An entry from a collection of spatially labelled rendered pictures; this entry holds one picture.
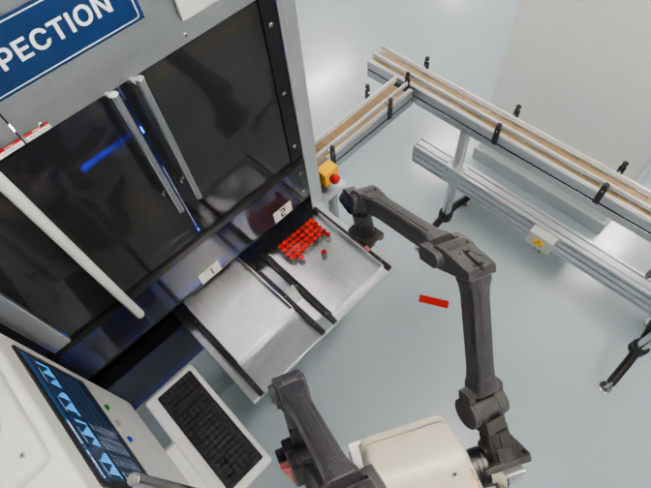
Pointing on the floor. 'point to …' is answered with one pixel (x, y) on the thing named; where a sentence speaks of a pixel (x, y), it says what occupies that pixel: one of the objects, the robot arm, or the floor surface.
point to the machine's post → (290, 34)
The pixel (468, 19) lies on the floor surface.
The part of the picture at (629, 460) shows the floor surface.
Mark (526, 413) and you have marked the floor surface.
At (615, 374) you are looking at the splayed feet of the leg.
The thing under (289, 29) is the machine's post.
